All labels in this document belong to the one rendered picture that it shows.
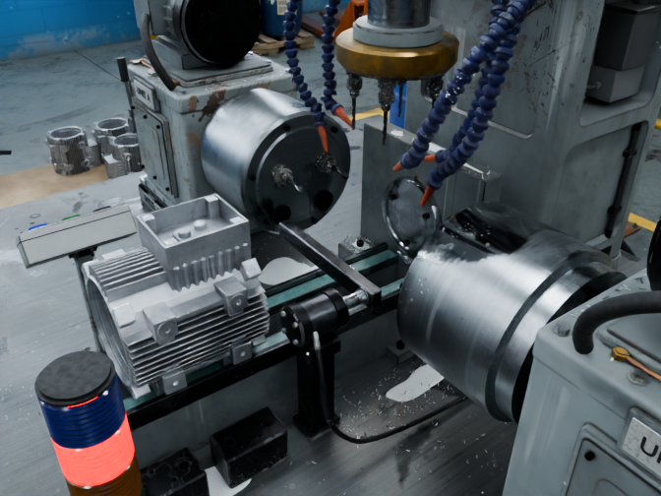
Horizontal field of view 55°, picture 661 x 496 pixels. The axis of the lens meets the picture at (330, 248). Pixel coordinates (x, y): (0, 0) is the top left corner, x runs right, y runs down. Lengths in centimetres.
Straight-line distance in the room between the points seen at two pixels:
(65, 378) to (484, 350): 46
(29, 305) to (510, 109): 98
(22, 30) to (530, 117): 573
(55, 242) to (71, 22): 559
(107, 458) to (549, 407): 43
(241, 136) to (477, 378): 64
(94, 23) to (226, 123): 545
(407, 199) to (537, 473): 54
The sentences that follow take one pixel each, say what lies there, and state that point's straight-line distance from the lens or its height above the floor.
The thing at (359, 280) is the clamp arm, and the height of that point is 103.
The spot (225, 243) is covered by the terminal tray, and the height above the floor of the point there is 112.
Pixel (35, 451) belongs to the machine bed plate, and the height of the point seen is 80.
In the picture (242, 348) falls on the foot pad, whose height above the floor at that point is 98.
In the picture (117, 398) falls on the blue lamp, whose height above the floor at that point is 119.
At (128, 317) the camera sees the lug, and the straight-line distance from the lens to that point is 82.
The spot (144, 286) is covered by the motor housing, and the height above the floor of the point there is 109.
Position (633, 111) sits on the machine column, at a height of 120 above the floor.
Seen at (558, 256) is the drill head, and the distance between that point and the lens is 79.
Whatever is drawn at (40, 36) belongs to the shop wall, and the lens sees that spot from 653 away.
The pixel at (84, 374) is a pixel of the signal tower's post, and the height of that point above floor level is 122.
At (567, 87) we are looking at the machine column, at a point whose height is 127.
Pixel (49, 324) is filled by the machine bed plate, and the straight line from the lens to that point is 133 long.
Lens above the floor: 156
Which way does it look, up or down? 32 degrees down
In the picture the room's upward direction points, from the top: straight up
